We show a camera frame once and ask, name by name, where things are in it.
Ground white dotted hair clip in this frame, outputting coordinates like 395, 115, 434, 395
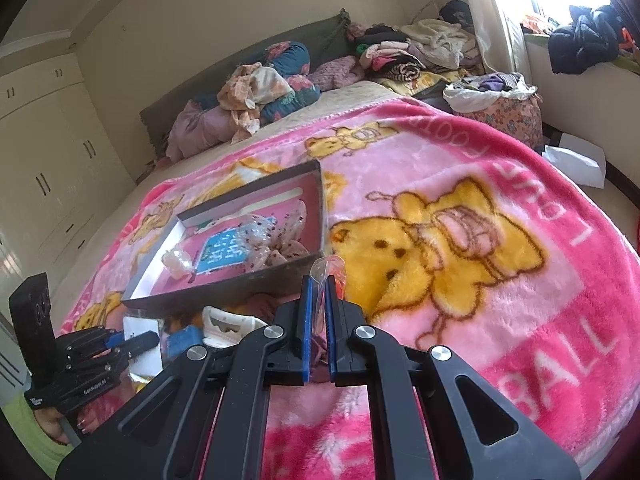
201, 305, 270, 350

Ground dotted scrunchies in clear bag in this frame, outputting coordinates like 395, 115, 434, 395
234, 200, 321, 275

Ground dark jacket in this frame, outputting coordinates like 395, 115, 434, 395
546, 4, 634, 77

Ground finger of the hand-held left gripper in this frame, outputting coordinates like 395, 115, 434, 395
59, 326, 123, 356
117, 331, 162, 362

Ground cream wardrobe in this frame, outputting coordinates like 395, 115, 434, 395
0, 42, 137, 391

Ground white paper sheet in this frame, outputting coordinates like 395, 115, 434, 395
541, 132, 607, 189

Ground blue transparent plastic box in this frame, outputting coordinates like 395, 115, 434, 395
166, 326, 204, 361

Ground white bead clip in bag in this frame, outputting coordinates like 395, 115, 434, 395
161, 246, 195, 279

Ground person's left forearm green sleeve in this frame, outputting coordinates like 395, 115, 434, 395
0, 394, 73, 480

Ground pink floral garment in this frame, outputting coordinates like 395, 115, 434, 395
311, 54, 369, 92

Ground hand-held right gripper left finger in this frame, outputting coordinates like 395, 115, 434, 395
55, 276, 321, 480

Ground bed with beige sheet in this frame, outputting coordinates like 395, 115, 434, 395
62, 79, 418, 241

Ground pile of bedding and pillows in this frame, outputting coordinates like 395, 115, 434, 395
139, 9, 352, 147

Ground pink quilt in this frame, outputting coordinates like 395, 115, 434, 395
164, 94, 242, 162

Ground pink bear printed blanket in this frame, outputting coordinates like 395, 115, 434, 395
54, 96, 640, 480

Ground cream curtain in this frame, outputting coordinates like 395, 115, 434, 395
450, 0, 528, 77

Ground pile of clothes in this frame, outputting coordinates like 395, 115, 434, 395
347, 0, 487, 97

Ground orange spiral hair tie bag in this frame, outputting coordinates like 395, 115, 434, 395
309, 255, 349, 302

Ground white paper card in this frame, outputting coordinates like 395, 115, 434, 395
121, 314, 164, 380

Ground grey cardboard box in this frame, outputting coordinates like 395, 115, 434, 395
120, 159, 332, 320

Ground blue printed card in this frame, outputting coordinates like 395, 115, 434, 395
192, 227, 279, 276

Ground floral bag of clothes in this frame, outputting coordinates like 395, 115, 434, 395
442, 71, 544, 147

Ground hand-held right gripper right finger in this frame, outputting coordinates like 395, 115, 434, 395
325, 276, 583, 480

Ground orange patterned cloth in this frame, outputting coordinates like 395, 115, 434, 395
216, 61, 297, 144

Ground teal floral pillow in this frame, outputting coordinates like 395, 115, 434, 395
252, 74, 322, 123
259, 41, 312, 82

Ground orange cloth on windowsill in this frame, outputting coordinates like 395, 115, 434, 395
519, 11, 557, 37

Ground person's left hand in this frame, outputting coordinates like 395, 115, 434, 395
30, 399, 105, 448

